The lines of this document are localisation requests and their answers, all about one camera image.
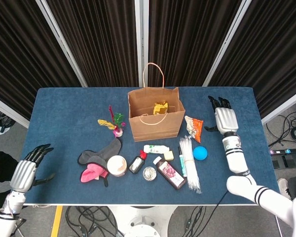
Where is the green marker pen black cap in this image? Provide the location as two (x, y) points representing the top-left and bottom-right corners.
(178, 146), (188, 178)

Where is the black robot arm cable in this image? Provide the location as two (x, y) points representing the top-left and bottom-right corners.
(213, 191), (229, 207)

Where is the black pleated curtain panel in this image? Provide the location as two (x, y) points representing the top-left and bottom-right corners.
(0, 0), (82, 121)
(46, 0), (140, 87)
(148, 0), (242, 87)
(208, 0), (296, 119)

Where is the black foot pedal unit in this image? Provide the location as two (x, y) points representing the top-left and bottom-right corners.
(270, 147), (296, 170)

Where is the bundle of transparent straws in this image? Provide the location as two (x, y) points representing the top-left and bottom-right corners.
(179, 135), (202, 195)

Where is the white and green tube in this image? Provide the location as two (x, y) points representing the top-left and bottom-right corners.
(143, 144), (169, 154)

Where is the gold foil package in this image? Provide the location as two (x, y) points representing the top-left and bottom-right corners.
(152, 100), (169, 116)

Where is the pink and grey cloth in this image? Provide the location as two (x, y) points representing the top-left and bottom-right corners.
(77, 137), (123, 188)

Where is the brown paper shopping bag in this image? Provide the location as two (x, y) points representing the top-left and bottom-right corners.
(127, 62), (186, 143)

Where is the blue ball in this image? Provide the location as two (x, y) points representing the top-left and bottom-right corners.
(193, 146), (208, 161)

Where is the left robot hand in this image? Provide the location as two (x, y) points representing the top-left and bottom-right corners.
(10, 144), (55, 193)

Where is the dark juice bottle grape label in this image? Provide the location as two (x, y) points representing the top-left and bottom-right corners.
(152, 156), (187, 191)

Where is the colourful feather shuttlecock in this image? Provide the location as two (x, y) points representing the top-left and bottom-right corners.
(97, 105), (126, 138)

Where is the orange snack bag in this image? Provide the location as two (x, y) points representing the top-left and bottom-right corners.
(184, 115), (204, 143)

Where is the black ink bottle red cap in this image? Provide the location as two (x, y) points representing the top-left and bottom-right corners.
(128, 150), (148, 173)

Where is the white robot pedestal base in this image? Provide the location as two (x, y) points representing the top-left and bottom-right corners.
(106, 205), (177, 237)

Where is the white partition frame post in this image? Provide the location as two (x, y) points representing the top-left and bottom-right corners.
(261, 93), (296, 125)
(134, 0), (150, 87)
(36, 0), (88, 87)
(202, 0), (255, 87)
(0, 93), (30, 128)

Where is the clear jar of rubber bands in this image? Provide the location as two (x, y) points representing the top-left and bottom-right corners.
(107, 155), (128, 178)

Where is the white sneaker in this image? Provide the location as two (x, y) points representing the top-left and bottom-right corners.
(277, 177), (291, 198)

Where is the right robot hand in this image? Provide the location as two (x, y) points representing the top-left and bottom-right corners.
(204, 95), (239, 135)

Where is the blue fabric covered table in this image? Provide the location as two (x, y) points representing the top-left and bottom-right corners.
(21, 86), (283, 207)

